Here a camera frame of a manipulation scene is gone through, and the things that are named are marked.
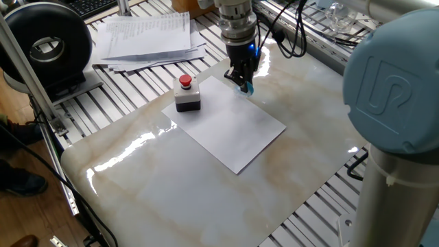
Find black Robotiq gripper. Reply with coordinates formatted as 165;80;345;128
224;39;262;93

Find blue correction tape dispenser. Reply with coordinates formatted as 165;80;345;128
233;81;255;99

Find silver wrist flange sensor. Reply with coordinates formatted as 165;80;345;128
217;1;258;45

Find loose white paper pile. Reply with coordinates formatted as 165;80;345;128
91;19;209;73

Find grey box red push button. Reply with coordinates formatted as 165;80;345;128
172;74;202;113

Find wooden block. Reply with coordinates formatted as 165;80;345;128
170;0;206;20

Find printed white paper sheet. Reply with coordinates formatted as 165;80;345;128
102;12;192;62

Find clear drinking glass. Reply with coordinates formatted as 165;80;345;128
324;1;359;34

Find grey metal stand plate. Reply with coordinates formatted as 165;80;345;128
3;68;104;104

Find black computer keyboard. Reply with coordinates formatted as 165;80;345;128
63;0;119;20

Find aluminium table edge beam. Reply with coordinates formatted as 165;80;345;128
30;99;80;217

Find dark blue shoe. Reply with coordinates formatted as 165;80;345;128
0;115;44;145
0;159;49;198

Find brown leather shoe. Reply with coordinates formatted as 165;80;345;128
10;234;39;247

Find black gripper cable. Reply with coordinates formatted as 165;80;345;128
255;0;308;59

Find thick aluminium rail profile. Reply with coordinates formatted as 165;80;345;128
253;0;347;75

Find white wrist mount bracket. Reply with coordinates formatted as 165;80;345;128
197;0;253;11

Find black looped cable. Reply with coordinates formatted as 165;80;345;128
346;150;370;182

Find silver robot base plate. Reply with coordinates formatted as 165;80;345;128
337;212;357;247

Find metal corner bracket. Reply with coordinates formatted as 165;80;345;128
51;116;69;137
50;235;69;247

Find long black floor cable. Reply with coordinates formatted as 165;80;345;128
0;125;119;247

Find aluminium frame post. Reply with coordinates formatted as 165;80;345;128
0;13;69;137

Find black round ring device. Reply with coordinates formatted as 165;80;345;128
0;1;93;100

